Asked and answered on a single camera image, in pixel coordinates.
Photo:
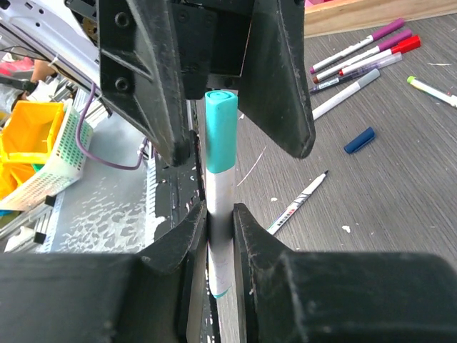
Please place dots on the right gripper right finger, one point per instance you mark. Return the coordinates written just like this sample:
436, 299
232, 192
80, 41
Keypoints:
289, 296

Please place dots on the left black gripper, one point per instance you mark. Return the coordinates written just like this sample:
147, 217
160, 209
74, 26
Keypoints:
140, 71

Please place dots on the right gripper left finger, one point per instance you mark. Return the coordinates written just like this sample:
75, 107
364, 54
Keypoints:
155, 295

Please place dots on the teal cap marker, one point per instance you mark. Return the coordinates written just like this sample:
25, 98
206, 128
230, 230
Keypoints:
221, 130

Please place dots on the white grey marker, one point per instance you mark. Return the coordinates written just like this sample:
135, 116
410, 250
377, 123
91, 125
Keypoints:
345, 93

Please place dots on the dark purple marker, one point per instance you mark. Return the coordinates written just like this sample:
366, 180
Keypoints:
384, 62

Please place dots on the green cap white marker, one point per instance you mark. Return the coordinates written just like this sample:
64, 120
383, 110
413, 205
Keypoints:
449, 99

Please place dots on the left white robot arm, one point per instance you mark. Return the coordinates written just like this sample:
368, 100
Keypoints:
66, 33

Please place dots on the wooden clothes rack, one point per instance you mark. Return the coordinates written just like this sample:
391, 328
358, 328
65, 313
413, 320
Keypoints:
349, 15

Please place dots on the white perforated basket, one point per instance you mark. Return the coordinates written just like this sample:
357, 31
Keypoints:
64, 167

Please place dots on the yellow plastic bin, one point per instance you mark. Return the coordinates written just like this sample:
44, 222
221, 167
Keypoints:
27, 140

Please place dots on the magenta cap marker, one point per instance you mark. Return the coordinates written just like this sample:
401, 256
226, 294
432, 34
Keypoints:
390, 43
376, 35

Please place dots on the red cap marker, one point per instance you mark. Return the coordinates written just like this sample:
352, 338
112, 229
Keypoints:
402, 47

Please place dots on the slotted cable duct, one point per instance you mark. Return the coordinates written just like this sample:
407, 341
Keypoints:
107, 211

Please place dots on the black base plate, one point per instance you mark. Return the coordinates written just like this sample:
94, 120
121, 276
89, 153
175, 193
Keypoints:
179, 188

